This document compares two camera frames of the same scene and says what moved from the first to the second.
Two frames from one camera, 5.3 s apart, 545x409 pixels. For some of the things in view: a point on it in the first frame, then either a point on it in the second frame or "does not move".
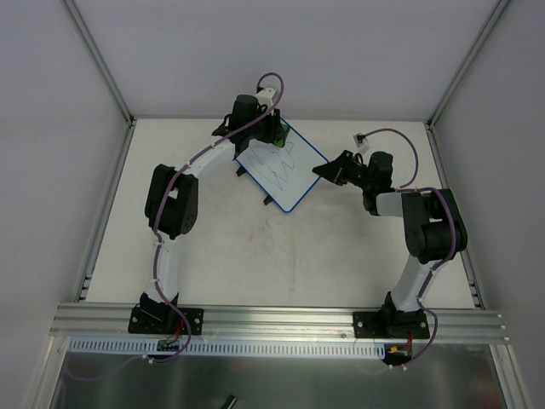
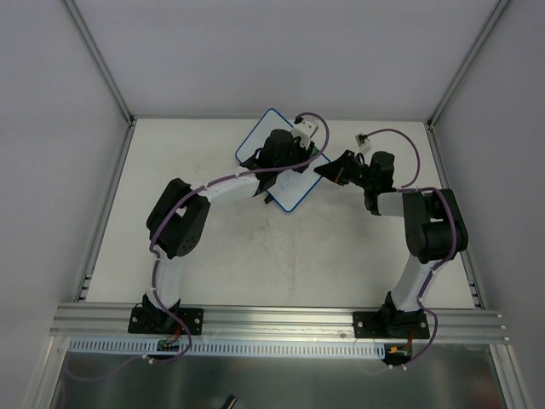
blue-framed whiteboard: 285,173 does not move
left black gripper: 271,129 -> 301,154
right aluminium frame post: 485,31 does not move
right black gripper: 346,169 does not move
